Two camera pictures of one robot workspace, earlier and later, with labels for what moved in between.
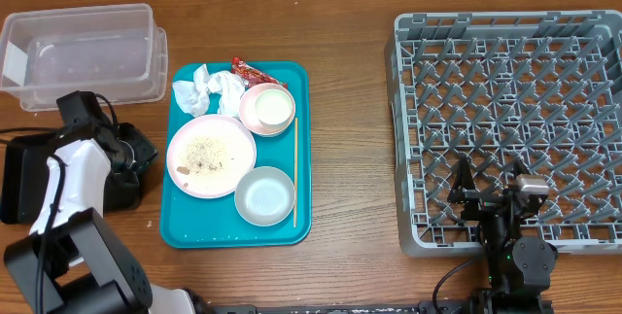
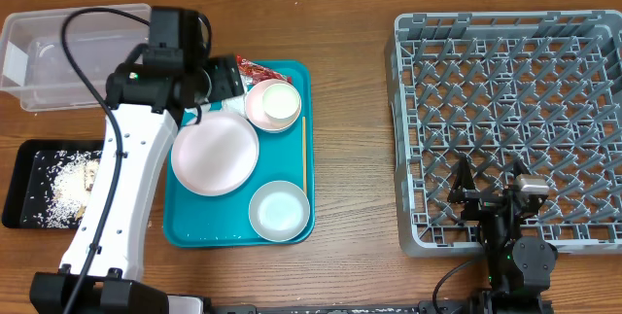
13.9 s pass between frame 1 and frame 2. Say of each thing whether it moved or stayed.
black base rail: stayed
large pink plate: stayed
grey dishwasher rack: stayed
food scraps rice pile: moved
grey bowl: moved
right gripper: stayed
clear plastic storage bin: stayed
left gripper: moved
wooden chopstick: moved
